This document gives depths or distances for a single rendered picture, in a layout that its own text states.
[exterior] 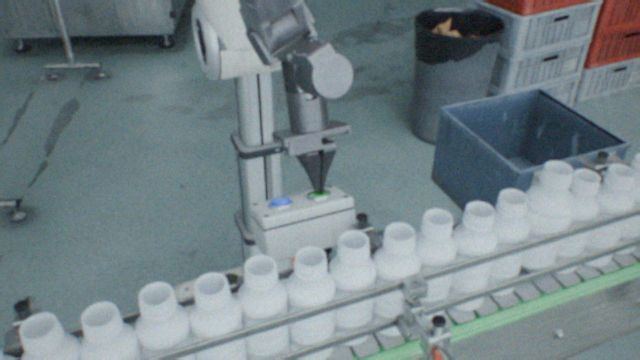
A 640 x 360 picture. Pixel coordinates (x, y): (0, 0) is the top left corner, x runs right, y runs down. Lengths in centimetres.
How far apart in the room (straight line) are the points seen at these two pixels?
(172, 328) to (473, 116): 108
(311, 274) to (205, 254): 179
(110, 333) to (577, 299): 67
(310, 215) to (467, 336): 28
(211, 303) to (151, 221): 203
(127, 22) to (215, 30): 327
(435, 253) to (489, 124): 88
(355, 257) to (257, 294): 12
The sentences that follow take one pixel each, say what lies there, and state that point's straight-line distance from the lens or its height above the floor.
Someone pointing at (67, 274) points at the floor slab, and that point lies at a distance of 251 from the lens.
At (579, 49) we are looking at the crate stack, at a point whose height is 40.
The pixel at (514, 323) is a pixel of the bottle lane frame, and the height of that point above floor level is 97.
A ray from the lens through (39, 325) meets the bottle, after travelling 68.
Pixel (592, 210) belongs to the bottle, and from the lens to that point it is 89.
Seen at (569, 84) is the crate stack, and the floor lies 18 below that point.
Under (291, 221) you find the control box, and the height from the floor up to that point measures 111.
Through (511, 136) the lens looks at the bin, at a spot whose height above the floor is 81.
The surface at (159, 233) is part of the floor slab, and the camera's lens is 258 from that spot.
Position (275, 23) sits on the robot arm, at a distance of 77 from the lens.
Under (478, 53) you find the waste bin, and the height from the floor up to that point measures 55.
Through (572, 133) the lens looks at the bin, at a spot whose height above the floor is 89.
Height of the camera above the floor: 162
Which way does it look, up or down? 35 degrees down
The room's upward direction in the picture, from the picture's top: straight up
